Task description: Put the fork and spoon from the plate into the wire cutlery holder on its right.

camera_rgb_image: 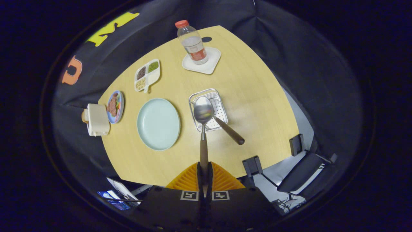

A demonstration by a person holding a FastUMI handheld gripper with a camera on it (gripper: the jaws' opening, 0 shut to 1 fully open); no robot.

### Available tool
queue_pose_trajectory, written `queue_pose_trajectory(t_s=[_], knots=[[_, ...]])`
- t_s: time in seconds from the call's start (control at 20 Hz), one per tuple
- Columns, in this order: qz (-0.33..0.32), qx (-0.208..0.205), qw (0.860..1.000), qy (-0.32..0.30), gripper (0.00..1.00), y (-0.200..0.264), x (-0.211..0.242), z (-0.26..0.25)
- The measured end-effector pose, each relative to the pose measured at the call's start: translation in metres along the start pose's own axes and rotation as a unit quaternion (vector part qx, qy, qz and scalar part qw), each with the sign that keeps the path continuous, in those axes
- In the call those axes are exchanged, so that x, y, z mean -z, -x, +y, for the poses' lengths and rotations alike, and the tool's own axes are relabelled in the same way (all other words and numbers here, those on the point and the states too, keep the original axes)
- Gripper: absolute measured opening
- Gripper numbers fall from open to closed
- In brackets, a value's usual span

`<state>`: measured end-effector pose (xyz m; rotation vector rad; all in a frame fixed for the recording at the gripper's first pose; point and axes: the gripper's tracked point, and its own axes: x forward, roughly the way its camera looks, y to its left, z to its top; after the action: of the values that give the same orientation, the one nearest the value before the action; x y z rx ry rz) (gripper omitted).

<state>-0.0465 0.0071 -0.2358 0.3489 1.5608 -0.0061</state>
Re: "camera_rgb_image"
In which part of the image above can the white paper board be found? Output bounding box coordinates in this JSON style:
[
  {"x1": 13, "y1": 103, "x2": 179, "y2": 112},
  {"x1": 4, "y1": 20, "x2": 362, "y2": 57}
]
[{"x1": 107, "y1": 178, "x2": 140, "y2": 202}]

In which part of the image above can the white square coaster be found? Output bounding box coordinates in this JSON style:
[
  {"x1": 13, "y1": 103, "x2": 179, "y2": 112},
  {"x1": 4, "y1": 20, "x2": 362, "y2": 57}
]
[{"x1": 182, "y1": 47, "x2": 221, "y2": 75}]

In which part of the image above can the black office chair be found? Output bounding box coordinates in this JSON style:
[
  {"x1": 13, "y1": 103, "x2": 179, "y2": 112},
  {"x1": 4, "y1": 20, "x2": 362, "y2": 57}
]
[{"x1": 242, "y1": 134, "x2": 338, "y2": 213}]

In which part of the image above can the clear bottle with red cap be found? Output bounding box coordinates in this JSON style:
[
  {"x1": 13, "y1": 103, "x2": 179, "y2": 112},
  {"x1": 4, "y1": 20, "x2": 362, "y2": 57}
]
[{"x1": 175, "y1": 20, "x2": 209, "y2": 65}]

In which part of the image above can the pale green plate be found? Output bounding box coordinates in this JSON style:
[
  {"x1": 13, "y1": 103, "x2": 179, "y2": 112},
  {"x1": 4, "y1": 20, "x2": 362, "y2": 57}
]
[{"x1": 137, "y1": 98, "x2": 181, "y2": 151}]

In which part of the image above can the metal wire basket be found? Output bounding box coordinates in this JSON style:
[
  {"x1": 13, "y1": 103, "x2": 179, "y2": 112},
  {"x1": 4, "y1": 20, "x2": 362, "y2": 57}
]
[{"x1": 189, "y1": 88, "x2": 228, "y2": 132}]

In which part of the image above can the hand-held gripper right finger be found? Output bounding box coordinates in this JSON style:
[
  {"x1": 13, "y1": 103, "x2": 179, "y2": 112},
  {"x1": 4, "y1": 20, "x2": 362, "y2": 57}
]
[{"x1": 205, "y1": 162, "x2": 280, "y2": 232}]

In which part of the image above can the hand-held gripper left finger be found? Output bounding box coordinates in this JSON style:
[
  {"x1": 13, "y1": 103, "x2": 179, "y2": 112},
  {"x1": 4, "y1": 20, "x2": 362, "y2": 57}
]
[{"x1": 134, "y1": 162, "x2": 206, "y2": 232}]

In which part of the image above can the cream white toaster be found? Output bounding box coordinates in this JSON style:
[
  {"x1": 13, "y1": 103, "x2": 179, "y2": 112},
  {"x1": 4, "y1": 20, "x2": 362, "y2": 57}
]
[{"x1": 87, "y1": 103, "x2": 110, "y2": 137}]

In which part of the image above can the white divided tray with beans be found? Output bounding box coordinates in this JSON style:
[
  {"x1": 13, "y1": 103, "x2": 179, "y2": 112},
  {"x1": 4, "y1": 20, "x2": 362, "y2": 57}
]
[{"x1": 134, "y1": 59, "x2": 161, "y2": 93}]

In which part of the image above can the device with blue screen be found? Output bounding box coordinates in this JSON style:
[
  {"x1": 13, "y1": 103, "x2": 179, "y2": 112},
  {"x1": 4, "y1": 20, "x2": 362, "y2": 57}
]
[{"x1": 98, "y1": 191, "x2": 131, "y2": 210}]

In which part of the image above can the fork with wooden handle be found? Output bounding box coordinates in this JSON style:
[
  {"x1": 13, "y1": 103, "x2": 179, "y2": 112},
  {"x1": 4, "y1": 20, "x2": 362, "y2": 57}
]
[{"x1": 212, "y1": 116, "x2": 245, "y2": 145}]

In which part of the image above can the blue plate with food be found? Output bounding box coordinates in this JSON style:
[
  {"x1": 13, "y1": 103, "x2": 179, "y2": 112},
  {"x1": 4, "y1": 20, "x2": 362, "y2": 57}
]
[{"x1": 107, "y1": 91, "x2": 125, "y2": 124}]

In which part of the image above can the spoon with wooden handle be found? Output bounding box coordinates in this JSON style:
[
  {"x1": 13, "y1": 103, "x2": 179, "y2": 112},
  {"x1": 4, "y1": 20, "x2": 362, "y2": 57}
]
[{"x1": 193, "y1": 96, "x2": 215, "y2": 196}]

